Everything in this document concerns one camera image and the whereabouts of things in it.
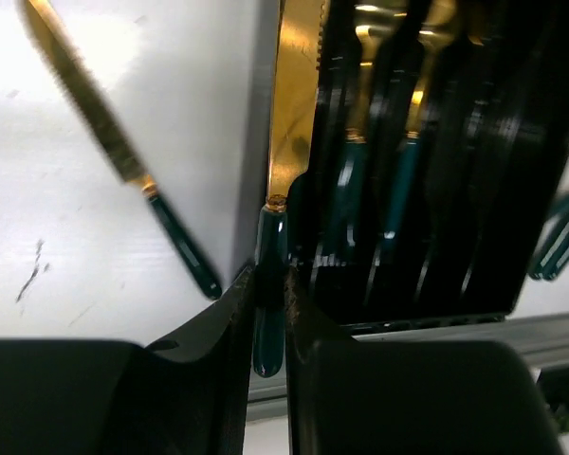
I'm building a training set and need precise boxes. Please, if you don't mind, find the gold fork right group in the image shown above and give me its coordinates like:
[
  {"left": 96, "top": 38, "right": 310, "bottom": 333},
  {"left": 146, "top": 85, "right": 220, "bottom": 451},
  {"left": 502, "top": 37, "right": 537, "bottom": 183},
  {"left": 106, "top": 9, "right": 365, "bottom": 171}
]
[{"left": 540, "top": 192, "right": 569, "bottom": 281}]

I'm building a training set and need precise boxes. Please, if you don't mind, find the black cutlery tray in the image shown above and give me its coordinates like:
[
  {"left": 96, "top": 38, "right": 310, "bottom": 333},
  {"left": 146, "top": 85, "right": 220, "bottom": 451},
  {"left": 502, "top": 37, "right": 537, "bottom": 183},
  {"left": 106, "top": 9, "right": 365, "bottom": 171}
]
[{"left": 294, "top": 1, "right": 569, "bottom": 331}]

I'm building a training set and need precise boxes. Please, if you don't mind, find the gold knife green handle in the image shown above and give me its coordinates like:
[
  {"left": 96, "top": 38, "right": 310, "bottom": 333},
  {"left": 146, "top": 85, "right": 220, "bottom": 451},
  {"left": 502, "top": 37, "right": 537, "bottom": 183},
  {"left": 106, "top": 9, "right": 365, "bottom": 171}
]
[
  {"left": 19, "top": 1, "right": 222, "bottom": 300},
  {"left": 252, "top": 0, "right": 330, "bottom": 378}
]

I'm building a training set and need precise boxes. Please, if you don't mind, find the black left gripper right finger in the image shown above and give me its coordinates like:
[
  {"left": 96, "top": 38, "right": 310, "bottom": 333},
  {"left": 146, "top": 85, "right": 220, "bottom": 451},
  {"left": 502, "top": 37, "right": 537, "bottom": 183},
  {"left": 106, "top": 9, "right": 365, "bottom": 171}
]
[{"left": 284, "top": 271, "right": 561, "bottom": 454}]

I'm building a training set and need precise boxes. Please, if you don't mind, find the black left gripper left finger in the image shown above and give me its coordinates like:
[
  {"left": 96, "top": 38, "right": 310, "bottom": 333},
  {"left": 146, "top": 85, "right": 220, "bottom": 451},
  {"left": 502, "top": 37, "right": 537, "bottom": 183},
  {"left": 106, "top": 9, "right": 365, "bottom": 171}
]
[{"left": 0, "top": 267, "right": 255, "bottom": 454}]

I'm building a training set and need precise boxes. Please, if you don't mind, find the gold fork green handle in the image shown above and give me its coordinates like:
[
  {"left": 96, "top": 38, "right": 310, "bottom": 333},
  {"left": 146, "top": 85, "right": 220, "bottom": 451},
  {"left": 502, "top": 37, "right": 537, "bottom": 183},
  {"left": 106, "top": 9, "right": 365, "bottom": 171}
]
[{"left": 381, "top": 1, "right": 459, "bottom": 251}]

